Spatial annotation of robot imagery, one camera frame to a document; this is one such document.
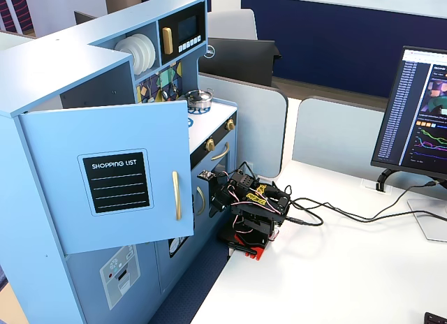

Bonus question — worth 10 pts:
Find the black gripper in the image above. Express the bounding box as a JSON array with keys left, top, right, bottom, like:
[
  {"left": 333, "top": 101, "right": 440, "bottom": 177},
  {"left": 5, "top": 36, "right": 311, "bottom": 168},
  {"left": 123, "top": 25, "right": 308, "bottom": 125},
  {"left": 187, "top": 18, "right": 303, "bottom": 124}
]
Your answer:
[{"left": 208, "top": 185, "right": 234, "bottom": 219}]

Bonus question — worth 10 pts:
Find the steel pot with lid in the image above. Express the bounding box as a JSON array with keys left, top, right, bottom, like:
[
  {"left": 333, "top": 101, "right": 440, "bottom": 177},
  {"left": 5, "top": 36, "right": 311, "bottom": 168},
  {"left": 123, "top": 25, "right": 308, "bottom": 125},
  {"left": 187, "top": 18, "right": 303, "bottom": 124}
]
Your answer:
[{"left": 184, "top": 87, "right": 214, "bottom": 110}]

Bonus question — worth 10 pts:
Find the yellow tape label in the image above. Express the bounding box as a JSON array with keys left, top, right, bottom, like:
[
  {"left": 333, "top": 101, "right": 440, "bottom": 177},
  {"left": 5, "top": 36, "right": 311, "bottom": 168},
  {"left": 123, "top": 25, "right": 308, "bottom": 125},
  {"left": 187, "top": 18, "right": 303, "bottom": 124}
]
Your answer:
[{"left": 245, "top": 184, "right": 268, "bottom": 203}]

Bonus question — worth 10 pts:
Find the blue oven door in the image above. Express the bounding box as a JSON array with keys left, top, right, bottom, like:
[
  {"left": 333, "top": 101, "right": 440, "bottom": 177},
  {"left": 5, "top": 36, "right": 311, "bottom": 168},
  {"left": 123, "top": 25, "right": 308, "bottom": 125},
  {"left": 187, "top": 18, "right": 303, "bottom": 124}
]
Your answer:
[{"left": 190, "top": 131, "right": 234, "bottom": 187}]

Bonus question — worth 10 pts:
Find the red table clamp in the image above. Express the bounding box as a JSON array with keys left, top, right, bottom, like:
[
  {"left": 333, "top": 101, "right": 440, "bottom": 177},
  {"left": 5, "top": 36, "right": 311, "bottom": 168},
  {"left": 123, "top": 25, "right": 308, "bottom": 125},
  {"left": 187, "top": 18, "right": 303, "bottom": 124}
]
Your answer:
[{"left": 226, "top": 233, "right": 268, "bottom": 261}]

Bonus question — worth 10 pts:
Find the grey desk partition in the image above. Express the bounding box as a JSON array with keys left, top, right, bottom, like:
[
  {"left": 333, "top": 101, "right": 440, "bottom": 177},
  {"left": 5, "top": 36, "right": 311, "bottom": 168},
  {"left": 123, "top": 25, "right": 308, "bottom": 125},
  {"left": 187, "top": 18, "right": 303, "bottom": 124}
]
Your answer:
[
  {"left": 198, "top": 74, "right": 289, "bottom": 178},
  {"left": 292, "top": 96, "right": 388, "bottom": 171}
]

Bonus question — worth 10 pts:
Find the blue lower fridge door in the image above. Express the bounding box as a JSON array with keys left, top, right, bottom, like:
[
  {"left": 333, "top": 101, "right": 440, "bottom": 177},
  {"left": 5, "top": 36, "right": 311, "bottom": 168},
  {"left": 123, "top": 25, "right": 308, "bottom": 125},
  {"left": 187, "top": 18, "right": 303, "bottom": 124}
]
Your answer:
[{"left": 64, "top": 238, "right": 162, "bottom": 324}]

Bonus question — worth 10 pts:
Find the blue fridge door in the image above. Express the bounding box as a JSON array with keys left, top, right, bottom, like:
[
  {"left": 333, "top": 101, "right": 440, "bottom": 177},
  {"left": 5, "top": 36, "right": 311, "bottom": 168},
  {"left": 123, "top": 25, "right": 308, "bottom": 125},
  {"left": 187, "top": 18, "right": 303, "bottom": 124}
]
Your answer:
[
  {"left": 64, "top": 238, "right": 162, "bottom": 324},
  {"left": 19, "top": 99, "right": 196, "bottom": 256}
]

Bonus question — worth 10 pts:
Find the metal ladle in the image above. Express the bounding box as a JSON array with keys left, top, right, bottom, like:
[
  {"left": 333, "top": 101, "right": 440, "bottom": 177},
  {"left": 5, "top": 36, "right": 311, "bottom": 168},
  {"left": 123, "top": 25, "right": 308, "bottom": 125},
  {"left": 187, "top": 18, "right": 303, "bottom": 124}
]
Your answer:
[{"left": 159, "top": 72, "right": 169, "bottom": 101}]

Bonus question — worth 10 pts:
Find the black dell monitor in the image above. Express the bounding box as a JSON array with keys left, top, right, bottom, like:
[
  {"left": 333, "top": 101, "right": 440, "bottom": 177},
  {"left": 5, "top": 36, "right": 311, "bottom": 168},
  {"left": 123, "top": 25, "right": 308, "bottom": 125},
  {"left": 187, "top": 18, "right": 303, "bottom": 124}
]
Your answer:
[{"left": 198, "top": 37, "right": 282, "bottom": 87}]

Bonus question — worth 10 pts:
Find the white toy plate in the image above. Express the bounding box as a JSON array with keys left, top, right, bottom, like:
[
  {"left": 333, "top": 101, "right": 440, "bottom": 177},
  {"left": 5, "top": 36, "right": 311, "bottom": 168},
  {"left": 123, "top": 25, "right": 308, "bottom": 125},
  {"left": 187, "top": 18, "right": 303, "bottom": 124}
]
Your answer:
[
  {"left": 131, "top": 34, "right": 150, "bottom": 73},
  {"left": 141, "top": 33, "right": 157, "bottom": 68},
  {"left": 114, "top": 37, "right": 141, "bottom": 75}
]

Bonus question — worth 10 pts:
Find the grey office chair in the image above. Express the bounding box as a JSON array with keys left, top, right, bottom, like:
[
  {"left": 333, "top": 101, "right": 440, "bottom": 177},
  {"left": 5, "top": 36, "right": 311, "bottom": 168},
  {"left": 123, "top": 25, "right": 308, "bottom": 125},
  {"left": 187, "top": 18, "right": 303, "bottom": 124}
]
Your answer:
[{"left": 205, "top": 8, "right": 258, "bottom": 42}]

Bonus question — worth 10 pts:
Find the black toy microwave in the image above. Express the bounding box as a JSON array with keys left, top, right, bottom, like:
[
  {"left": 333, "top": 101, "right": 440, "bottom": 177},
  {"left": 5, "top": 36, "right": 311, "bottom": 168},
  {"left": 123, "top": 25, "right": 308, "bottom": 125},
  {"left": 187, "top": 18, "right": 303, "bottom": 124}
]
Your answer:
[{"left": 158, "top": 1, "right": 207, "bottom": 66}]

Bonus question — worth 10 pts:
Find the computer monitor with stand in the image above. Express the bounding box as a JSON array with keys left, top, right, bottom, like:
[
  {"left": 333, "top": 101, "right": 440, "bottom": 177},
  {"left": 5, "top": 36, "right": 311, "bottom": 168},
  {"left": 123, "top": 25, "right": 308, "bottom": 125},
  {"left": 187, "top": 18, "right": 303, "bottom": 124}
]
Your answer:
[{"left": 370, "top": 45, "right": 447, "bottom": 243}]

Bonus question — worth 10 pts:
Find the blue toy kitchen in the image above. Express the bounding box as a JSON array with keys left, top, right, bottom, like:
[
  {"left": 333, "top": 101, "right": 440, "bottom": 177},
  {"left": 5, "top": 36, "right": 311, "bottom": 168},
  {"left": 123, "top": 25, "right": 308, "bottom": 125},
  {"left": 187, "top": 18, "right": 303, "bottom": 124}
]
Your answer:
[{"left": 0, "top": 0, "right": 238, "bottom": 324}]

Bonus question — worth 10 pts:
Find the black keyboard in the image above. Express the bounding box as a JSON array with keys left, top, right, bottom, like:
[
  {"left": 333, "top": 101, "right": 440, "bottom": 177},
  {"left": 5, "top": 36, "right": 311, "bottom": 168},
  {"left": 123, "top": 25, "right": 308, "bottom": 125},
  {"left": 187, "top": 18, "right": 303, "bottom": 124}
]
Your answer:
[{"left": 424, "top": 311, "right": 447, "bottom": 324}]

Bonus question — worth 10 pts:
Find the gold dishwasher handle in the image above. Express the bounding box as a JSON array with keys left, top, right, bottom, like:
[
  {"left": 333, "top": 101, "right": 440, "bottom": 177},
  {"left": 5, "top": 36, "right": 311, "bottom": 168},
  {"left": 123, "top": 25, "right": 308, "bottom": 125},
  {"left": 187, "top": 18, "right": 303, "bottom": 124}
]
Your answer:
[{"left": 196, "top": 186, "right": 206, "bottom": 216}]

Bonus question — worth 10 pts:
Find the gold fridge door handle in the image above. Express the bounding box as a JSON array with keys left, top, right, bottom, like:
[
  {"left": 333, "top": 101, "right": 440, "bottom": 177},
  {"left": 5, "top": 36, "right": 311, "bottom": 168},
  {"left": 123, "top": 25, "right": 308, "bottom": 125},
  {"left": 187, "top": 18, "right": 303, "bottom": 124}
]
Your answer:
[{"left": 171, "top": 170, "right": 182, "bottom": 222}]

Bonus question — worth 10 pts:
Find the gold oven handle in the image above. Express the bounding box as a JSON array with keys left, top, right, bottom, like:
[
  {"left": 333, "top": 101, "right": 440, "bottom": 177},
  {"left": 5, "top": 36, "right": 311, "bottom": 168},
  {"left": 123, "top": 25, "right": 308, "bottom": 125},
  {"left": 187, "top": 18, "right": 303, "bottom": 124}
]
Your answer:
[{"left": 211, "top": 142, "right": 230, "bottom": 161}]

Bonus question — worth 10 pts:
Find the black cable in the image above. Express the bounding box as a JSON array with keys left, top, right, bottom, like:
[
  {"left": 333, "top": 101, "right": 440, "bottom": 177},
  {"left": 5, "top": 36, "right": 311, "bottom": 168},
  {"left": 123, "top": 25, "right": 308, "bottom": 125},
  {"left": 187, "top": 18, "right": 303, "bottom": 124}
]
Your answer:
[
  {"left": 286, "top": 179, "right": 441, "bottom": 228},
  {"left": 286, "top": 184, "right": 447, "bottom": 223}
]

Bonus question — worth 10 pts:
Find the white desk cable port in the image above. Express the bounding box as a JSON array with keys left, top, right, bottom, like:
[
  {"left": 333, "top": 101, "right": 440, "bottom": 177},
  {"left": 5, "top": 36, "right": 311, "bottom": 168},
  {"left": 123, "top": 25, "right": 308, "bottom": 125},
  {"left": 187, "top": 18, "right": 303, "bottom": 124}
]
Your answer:
[{"left": 362, "top": 179, "right": 392, "bottom": 194}]

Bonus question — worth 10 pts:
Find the gold microwave handle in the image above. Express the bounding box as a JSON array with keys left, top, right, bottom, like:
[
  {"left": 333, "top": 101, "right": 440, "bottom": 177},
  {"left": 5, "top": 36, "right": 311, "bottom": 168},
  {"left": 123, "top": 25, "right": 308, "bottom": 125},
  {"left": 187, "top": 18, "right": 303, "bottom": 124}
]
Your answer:
[{"left": 161, "top": 27, "right": 175, "bottom": 55}]

